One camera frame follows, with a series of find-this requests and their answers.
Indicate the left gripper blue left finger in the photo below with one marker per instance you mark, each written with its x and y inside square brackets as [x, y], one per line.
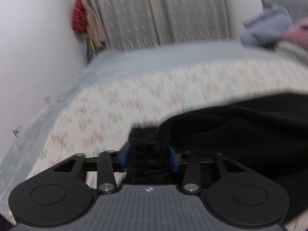
[124, 153]

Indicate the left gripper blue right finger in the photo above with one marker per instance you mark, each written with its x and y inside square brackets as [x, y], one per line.
[174, 160]

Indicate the black pants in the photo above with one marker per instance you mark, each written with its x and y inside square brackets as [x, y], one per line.
[249, 158]

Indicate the floral white cloth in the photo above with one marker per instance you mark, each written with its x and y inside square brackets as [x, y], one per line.
[93, 193]

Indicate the light blue bed sheet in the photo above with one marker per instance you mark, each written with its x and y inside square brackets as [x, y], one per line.
[120, 60]

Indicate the pink hanging garment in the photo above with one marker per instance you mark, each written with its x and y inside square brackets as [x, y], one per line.
[95, 29]

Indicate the grey patterned curtain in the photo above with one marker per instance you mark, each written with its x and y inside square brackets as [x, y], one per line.
[136, 24]

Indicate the red hanging bag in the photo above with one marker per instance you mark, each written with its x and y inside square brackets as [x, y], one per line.
[79, 17]

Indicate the blue grey blanket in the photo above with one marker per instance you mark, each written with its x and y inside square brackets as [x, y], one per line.
[267, 28]

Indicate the grey headboard cushion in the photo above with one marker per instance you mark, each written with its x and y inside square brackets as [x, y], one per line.
[297, 9]

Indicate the yellow stick by wall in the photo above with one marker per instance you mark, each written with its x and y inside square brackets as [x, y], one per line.
[91, 48]

